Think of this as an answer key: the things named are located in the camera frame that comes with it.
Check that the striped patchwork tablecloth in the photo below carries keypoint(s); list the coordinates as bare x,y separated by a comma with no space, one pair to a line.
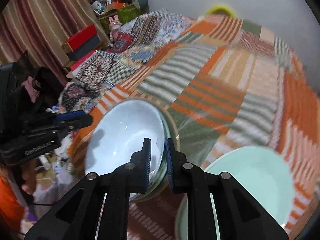
229,83

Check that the mint green plate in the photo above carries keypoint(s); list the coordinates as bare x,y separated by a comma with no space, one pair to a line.
157,180

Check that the pink bunny toy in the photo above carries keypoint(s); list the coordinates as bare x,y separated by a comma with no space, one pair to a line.
114,26

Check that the striped red gold curtain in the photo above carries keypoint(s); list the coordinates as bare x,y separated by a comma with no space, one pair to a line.
40,27

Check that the patterned quilt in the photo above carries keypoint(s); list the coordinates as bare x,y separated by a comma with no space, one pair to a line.
100,70

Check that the mint green bowl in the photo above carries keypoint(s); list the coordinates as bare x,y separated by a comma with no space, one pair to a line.
254,195

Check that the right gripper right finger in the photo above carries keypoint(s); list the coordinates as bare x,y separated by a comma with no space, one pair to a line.
188,178

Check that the yellow foam arch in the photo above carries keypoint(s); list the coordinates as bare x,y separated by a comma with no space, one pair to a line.
221,9

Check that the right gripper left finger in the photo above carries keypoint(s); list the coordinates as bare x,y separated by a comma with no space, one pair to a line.
131,177

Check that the green storage box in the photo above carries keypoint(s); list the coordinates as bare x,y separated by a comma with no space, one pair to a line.
125,14

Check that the red box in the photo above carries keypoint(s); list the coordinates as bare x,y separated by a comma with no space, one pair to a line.
78,39

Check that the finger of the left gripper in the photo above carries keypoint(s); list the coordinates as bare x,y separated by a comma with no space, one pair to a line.
74,117
64,128

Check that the person's left hand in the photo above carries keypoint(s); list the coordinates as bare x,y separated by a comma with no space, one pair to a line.
29,177

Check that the white bowl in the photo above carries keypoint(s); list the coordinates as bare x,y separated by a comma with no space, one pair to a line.
120,133

